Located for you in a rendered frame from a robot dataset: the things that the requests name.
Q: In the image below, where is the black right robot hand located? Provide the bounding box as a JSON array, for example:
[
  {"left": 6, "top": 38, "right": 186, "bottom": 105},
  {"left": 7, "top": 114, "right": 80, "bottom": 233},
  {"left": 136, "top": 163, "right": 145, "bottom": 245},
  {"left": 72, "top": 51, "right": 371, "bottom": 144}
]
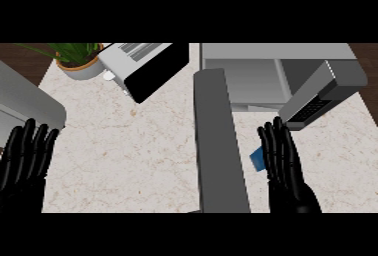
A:
[{"left": 255, "top": 116, "right": 323, "bottom": 214}]

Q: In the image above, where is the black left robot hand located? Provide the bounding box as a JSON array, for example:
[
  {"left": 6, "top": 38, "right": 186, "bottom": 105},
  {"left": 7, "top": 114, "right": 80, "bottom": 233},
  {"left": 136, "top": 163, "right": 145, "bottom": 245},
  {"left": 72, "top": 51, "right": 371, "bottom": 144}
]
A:
[{"left": 0, "top": 117, "right": 61, "bottom": 214}]

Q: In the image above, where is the blue milk carton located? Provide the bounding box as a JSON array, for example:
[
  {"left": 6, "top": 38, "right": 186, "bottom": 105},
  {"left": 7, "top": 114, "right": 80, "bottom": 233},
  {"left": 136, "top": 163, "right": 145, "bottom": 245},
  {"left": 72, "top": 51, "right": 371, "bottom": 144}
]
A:
[{"left": 248, "top": 145, "right": 269, "bottom": 173}]

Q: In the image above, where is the grey microwave door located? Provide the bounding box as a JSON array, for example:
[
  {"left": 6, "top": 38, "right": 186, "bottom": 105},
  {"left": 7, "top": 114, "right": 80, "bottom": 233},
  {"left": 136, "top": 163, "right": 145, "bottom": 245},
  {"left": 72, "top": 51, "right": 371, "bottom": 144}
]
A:
[{"left": 192, "top": 68, "right": 252, "bottom": 214}]

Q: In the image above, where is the grey microwave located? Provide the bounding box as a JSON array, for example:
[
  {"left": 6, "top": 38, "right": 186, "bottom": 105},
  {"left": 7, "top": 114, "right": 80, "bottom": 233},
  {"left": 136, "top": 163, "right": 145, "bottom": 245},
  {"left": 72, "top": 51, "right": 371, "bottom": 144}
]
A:
[{"left": 199, "top": 42, "right": 369, "bottom": 131}]

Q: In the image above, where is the grey sink basin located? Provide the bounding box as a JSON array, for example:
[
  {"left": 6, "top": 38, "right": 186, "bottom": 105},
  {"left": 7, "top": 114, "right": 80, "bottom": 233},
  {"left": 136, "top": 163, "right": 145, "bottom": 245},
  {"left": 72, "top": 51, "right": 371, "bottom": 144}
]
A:
[{"left": 0, "top": 59, "right": 68, "bottom": 148}]

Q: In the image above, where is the green potted plant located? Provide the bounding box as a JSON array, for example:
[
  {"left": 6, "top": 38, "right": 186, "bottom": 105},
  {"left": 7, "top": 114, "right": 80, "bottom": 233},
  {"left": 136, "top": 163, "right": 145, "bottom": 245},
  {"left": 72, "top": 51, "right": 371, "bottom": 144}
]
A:
[{"left": 13, "top": 42, "right": 106, "bottom": 82}]

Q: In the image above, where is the silver toaster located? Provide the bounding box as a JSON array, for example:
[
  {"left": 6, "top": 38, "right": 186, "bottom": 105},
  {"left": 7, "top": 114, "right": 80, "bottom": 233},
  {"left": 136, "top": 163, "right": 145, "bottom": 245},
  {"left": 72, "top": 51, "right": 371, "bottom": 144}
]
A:
[{"left": 96, "top": 42, "right": 190, "bottom": 105}]

